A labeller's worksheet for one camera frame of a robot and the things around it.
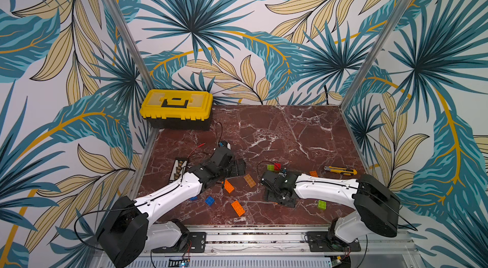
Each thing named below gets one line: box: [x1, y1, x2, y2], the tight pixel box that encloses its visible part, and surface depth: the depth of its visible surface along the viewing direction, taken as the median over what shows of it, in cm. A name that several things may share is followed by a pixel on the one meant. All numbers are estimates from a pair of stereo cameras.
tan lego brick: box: [243, 173, 257, 188], surface depth 91 cm
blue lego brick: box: [204, 195, 216, 207], surface depth 85 cm
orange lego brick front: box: [230, 200, 246, 218], surface depth 83 cm
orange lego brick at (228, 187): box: [224, 179, 236, 194], surface depth 89 cm
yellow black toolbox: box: [139, 89, 214, 131], surface depth 99 cm
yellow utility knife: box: [323, 165, 358, 176], surface depth 95 cm
